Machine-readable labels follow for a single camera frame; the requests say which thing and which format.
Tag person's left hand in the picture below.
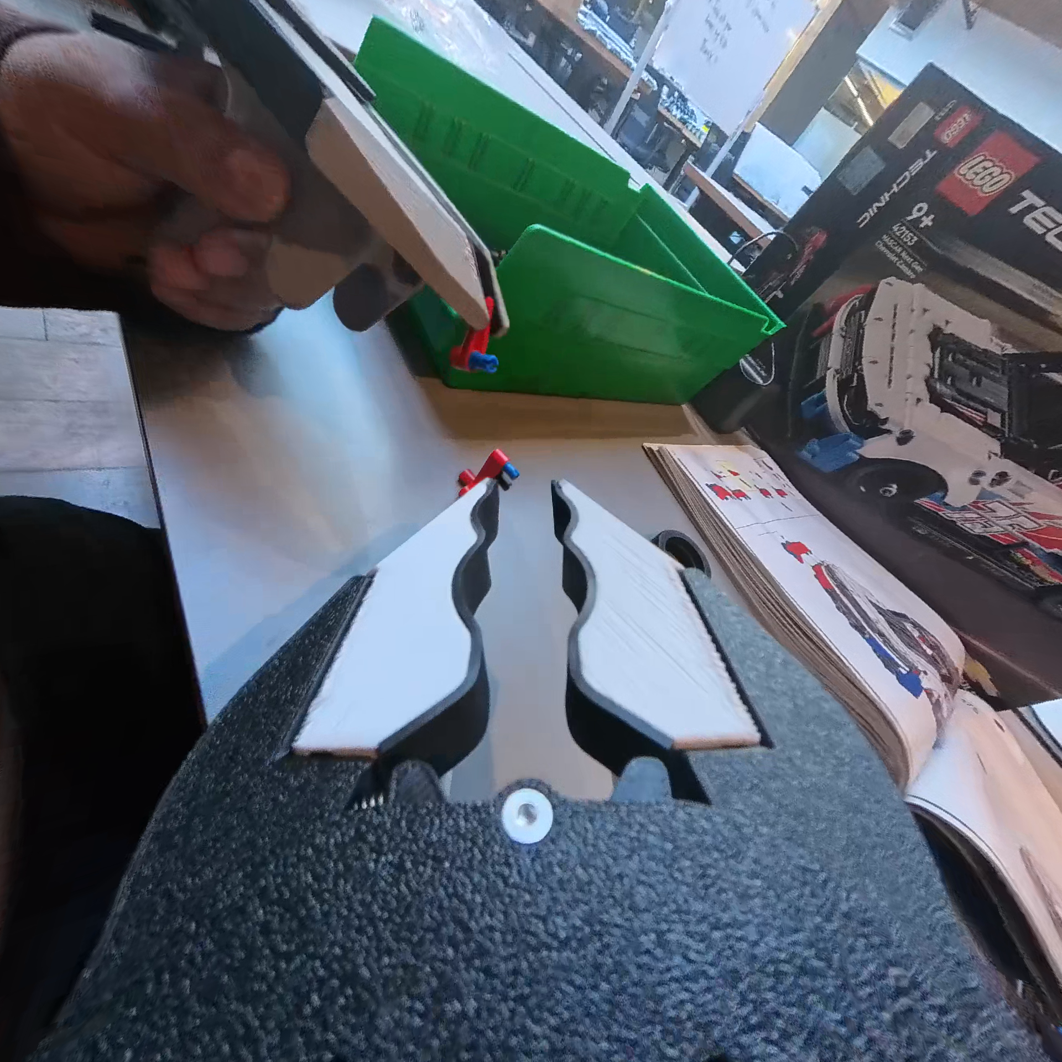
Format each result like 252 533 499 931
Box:
0 29 291 335

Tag green plastic bin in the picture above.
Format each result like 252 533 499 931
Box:
355 17 785 405

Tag toy car box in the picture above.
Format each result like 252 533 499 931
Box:
693 62 1062 706

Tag red curved wedge brick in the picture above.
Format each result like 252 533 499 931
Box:
450 297 496 372

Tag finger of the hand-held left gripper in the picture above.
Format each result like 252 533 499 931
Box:
477 237 511 340
305 93 492 331

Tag red beam assembly blue pins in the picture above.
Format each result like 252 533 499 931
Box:
458 448 521 499

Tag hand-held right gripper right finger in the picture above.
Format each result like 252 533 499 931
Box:
551 478 764 770

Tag black rubber tyre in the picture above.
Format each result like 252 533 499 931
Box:
651 531 713 577

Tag whiteboard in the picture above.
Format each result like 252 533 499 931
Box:
651 0 818 134

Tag grey desk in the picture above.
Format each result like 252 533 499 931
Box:
120 303 914 801

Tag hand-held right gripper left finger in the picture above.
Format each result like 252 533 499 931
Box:
292 480 504 770

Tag black tumbler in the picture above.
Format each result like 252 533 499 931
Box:
693 352 777 433

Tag open instruction booklet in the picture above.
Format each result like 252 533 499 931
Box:
645 444 1062 1005

